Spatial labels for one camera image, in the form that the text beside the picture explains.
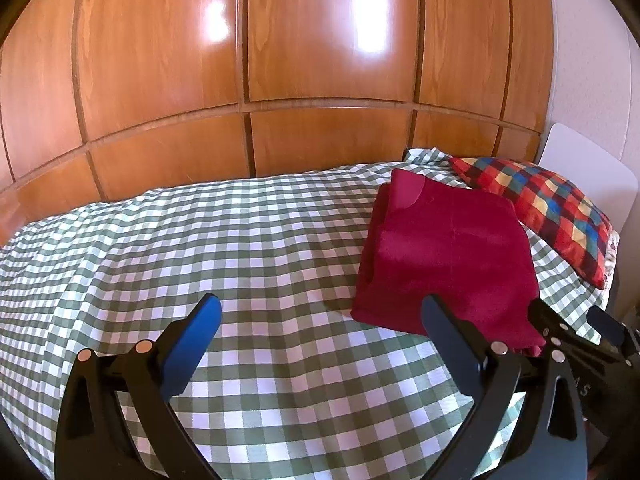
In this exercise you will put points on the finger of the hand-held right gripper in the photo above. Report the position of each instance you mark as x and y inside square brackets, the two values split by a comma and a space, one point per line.
[612, 327]
[585, 345]

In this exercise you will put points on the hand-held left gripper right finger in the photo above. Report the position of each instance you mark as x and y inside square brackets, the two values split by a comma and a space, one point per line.
[450, 345]

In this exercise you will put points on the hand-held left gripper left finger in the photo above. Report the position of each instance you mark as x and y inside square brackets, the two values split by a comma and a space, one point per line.
[192, 347]

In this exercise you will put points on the red fleece garment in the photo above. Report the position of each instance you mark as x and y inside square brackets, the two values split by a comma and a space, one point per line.
[450, 250]

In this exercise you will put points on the green checked bedsheet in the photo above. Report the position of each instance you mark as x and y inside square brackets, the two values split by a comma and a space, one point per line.
[200, 235]

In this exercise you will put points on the multicoloured plaid pillow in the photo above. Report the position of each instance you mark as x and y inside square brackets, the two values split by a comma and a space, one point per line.
[550, 205]

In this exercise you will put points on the white headboard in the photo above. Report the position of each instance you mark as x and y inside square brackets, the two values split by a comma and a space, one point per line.
[585, 160]

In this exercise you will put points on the wooden panelled wardrobe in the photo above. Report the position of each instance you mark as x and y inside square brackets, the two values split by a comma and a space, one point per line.
[300, 60]

